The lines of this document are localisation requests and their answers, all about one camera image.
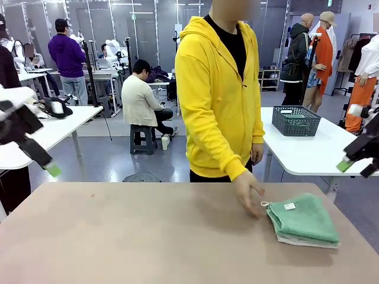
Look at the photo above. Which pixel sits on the white background desk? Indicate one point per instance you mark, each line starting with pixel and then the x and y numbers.
pixel 32 74

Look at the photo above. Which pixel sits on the white shoe shelf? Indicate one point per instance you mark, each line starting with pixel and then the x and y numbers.
pixel 269 80

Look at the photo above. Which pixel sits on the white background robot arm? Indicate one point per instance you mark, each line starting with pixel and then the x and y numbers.
pixel 18 56
pixel 114 48
pixel 77 37

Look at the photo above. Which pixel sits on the person in yellow hoodie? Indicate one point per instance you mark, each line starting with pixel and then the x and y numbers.
pixel 213 88

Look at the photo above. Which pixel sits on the black cap with tan patch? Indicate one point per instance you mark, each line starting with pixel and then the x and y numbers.
pixel 56 108

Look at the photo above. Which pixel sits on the person's left hand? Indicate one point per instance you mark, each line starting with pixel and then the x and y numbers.
pixel 257 152

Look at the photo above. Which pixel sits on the grey background desk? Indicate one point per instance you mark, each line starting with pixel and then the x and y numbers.
pixel 102 74

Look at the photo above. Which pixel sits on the mint green terry towel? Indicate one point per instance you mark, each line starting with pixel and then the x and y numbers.
pixel 305 219

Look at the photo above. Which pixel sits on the black camera tripod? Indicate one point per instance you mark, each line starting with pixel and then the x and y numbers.
pixel 128 56

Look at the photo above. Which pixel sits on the small grey step stool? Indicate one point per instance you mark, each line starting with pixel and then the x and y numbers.
pixel 104 106

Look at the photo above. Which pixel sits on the bald mannequin in dark jacket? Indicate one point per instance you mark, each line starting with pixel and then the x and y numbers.
pixel 296 53

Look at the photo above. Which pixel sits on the person in purple hoodie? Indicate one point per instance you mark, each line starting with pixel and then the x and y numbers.
pixel 66 56

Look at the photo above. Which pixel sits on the person's right forearm yellow sleeve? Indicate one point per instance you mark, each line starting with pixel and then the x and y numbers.
pixel 219 154

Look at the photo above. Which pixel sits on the white wall panel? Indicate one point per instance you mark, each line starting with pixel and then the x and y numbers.
pixel 177 28

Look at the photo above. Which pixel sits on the person's right hand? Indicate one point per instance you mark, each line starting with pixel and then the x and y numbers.
pixel 247 192

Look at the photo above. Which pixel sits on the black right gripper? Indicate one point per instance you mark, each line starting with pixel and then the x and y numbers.
pixel 374 133

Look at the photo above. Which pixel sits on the seated person in cream cardigan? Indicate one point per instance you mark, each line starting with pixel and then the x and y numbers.
pixel 139 97

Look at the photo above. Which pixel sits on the mannequin in orange jacket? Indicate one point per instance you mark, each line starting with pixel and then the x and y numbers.
pixel 322 50

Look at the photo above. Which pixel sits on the white height-adjustable table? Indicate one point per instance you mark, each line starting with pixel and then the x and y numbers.
pixel 296 154
pixel 74 124

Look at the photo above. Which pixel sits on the grey plastic mesh basket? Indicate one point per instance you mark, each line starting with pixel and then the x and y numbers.
pixel 296 127

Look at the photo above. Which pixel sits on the white terry towel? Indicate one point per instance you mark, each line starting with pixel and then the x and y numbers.
pixel 308 243

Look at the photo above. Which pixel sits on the dark clothes pile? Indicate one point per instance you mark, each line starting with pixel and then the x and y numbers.
pixel 158 74

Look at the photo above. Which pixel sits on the seated person in grey hoodie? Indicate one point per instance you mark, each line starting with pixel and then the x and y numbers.
pixel 34 60

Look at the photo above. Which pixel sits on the grey plastic stool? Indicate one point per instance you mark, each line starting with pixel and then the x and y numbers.
pixel 143 139

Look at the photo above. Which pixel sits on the clothes rack with coats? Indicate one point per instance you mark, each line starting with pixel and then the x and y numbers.
pixel 349 56

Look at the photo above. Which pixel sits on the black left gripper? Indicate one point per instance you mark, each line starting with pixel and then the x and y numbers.
pixel 14 124

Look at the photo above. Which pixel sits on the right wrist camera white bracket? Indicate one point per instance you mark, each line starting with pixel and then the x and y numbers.
pixel 355 111

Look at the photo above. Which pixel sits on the person's left forearm yellow sleeve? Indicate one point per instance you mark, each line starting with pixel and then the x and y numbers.
pixel 258 130

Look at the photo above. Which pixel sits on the mannequin in orange trousers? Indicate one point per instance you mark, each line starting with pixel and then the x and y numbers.
pixel 362 88

